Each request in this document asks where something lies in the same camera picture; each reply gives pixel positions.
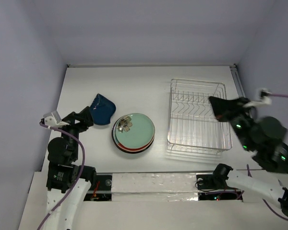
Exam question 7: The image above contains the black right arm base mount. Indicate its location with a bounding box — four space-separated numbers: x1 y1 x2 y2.
195 174 226 192

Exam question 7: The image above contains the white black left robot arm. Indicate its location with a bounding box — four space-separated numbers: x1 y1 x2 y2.
38 107 96 230

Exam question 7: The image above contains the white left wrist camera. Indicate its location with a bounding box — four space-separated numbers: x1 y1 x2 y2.
41 111 69 128

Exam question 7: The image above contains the chrome wire dish rack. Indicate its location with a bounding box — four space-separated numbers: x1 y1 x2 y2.
168 79 232 155

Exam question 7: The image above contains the dark teal floral plate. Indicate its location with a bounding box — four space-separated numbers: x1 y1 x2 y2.
111 135 155 154

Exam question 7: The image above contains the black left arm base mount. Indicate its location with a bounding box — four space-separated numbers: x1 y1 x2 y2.
84 173 112 201

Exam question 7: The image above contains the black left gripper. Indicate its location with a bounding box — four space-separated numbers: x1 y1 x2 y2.
57 105 93 159

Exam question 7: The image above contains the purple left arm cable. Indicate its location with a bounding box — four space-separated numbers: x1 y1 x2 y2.
37 122 85 230

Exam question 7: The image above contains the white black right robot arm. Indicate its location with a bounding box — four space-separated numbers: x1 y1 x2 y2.
209 91 288 217

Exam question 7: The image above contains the silver foil covered bar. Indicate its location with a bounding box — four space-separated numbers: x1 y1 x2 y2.
111 173 198 202

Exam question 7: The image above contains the red and teal glazed plate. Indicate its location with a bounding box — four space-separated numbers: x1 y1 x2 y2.
112 136 155 153

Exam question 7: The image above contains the green plate with white rim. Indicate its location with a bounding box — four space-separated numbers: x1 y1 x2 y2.
112 113 156 148

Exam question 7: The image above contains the dark blue teardrop plate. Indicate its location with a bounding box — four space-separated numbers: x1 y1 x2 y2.
89 93 116 126

